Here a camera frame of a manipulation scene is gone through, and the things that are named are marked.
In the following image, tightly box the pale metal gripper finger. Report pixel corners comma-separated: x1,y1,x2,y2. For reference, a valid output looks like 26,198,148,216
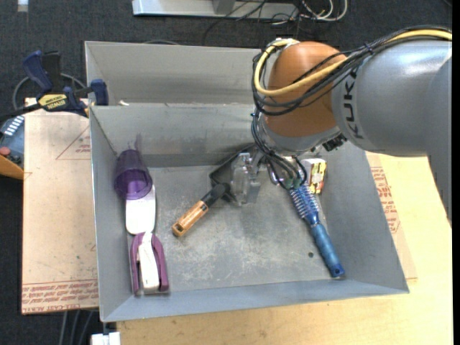
249,170,262,205
231,162,250,207

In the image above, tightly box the yellow and white small box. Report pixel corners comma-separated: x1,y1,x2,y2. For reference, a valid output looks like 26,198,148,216
299,157,328,196

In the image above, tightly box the grey metal bin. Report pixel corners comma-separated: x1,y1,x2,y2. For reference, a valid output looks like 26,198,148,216
84,40,410,323

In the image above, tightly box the blue hair brush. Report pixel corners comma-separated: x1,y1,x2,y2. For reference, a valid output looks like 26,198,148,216
288,183,346,280

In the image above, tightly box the white flat oval piece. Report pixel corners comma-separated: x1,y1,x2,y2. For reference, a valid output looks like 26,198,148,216
124,184,157,236

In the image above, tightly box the clear purple plastic cup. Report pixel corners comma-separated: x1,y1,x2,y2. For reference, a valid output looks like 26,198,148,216
114,149,154,199

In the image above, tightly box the purple and white stapler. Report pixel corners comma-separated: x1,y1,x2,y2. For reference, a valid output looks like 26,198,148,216
129,231,170,297

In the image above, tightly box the brown cardboard board, red print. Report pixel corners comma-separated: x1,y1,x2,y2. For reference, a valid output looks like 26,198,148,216
21,97,420,316

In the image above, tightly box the black spatula with orange handle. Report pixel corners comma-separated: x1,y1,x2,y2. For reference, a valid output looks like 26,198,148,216
171,151,253,238

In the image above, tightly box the black cylinder on white bracket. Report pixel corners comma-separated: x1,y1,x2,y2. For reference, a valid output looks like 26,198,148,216
321,134,349,153

